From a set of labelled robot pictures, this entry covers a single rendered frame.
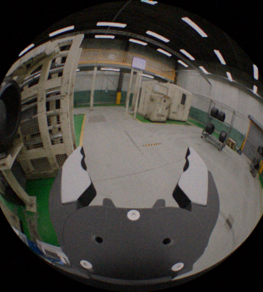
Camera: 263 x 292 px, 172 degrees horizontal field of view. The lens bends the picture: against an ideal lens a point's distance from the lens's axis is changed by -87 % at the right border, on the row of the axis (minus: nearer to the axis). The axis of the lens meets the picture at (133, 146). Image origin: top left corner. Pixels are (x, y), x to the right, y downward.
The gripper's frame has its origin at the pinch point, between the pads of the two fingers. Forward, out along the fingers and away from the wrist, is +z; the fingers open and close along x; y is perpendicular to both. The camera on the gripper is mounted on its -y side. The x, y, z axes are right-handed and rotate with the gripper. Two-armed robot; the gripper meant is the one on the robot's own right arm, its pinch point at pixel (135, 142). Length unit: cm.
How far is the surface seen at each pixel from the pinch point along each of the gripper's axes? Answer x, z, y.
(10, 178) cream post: -130, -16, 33
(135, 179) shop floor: 0, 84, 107
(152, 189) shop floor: 24, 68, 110
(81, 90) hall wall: -497, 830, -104
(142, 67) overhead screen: 27, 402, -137
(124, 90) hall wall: -115, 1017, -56
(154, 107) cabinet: 82, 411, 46
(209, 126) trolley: 323, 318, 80
